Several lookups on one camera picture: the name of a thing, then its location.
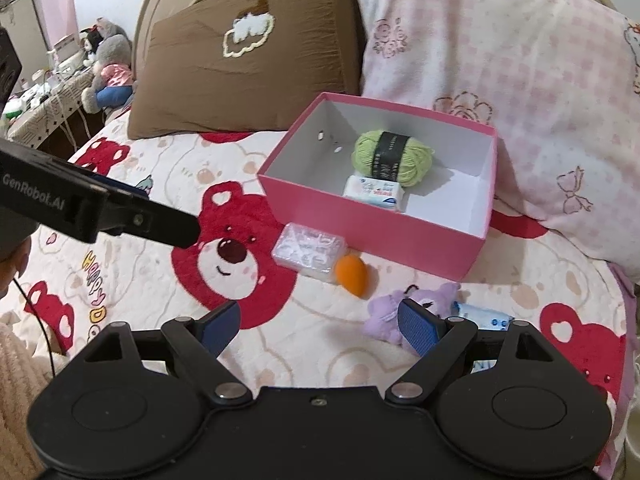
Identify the orange makeup sponge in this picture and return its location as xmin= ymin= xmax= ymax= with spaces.
xmin=334 ymin=254 xmax=369 ymax=298

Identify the clear floss pick box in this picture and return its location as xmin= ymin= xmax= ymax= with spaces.
xmin=271 ymin=223 xmax=347 ymax=283

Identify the white blue tissue pack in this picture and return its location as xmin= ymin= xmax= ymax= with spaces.
xmin=451 ymin=301 xmax=516 ymax=375

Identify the purple plush toy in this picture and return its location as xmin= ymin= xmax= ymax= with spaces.
xmin=362 ymin=282 xmax=460 ymax=353

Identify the bear print bed blanket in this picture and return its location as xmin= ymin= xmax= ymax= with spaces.
xmin=1 ymin=117 xmax=636 ymax=479

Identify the cluttered side table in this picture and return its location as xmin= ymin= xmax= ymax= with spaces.
xmin=0 ymin=34 xmax=97 ymax=149

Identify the grey plush doll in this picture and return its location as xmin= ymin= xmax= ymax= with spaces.
xmin=81 ymin=18 xmax=134 ymax=114

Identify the white tissue pack in box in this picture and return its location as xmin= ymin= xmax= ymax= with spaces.
xmin=343 ymin=174 xmax=404 ymax=211

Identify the pink cardboard box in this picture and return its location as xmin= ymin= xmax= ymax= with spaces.
xmin=258 ymin=93 xmax=498 ymax=281

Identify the brown pillow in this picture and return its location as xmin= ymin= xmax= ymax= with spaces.
xmin=128 ymin=0 xmax=362 ymax=140

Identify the green yarn ball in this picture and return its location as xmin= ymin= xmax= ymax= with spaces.
xmin=352 ymin=130 xmax=435 ymax=188

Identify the pink checked pillow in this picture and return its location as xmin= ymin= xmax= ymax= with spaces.
xmin=358 ymin=0 xmax=639 ymax=280

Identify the black cable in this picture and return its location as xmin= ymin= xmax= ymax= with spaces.
xmin=12 ymin=276 xmax=58 ymax=378

